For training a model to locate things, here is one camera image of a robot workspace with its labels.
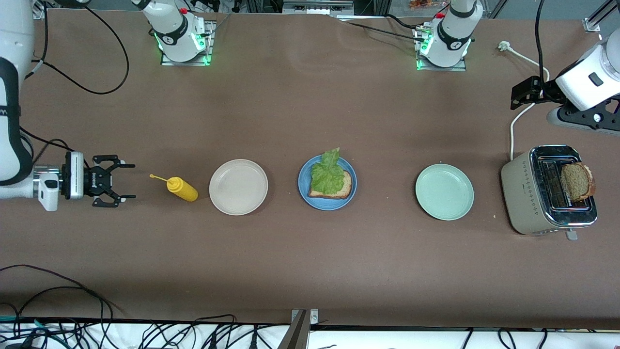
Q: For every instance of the blue plate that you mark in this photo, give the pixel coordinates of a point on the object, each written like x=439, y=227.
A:
x=303, y=186

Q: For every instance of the beige chrome two-slot toaster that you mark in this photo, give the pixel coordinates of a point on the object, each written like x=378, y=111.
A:
x=520, y=194

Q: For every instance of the beige plate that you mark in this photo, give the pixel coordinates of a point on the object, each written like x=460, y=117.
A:
x=238, y=187

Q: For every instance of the aluminium frame rail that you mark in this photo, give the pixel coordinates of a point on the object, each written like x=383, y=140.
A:
x=590, y=25
x=39, y=12

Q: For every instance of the green lettuce leaf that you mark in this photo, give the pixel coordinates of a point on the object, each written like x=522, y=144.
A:
x=327, y=177

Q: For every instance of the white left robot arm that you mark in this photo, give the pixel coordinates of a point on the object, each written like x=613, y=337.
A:
x=591, y=77

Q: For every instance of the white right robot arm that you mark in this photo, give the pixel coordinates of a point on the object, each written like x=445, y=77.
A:
x=14, y=29

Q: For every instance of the brown bread slice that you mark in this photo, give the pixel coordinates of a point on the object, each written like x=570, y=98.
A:
x=576, y=182
x=345, y=186

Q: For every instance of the colourful snack bag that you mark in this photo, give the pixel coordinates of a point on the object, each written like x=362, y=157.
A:
x=421, y=5

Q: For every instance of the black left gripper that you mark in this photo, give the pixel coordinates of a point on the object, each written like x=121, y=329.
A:
x=543, y=89

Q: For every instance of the yellow squeeze sauce bottle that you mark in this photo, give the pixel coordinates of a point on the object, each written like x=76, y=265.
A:
x=183, y=190

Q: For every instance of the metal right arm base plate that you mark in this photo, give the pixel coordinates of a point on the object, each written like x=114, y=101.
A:
x=212, y=48

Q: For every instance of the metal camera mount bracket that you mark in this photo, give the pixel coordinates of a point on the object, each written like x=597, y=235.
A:
x=298, y=334

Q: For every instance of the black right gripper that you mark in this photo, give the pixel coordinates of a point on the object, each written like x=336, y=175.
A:
x=95, y=180

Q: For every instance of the mint green plate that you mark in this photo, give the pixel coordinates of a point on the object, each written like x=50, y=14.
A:
x=444, y=192

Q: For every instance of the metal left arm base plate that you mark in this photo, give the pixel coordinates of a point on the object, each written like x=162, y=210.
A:
x=460, y=68

